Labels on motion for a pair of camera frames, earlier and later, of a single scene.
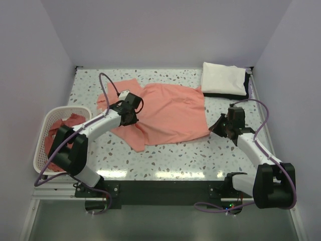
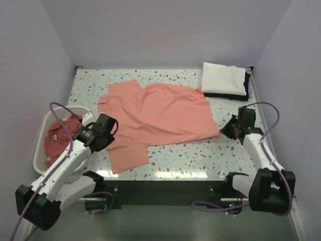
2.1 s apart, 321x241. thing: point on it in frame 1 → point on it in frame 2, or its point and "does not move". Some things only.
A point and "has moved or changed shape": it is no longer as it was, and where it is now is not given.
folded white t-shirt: [222, 79] does not move
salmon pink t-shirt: [169, 111] has moved or changed shape
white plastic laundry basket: [40, 162] does not move
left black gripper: [135, 119] → [110, 138]
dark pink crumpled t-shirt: [72, 120] does not move
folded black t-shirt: [247, 79] does not move
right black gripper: [215, 127] → [225, 129]
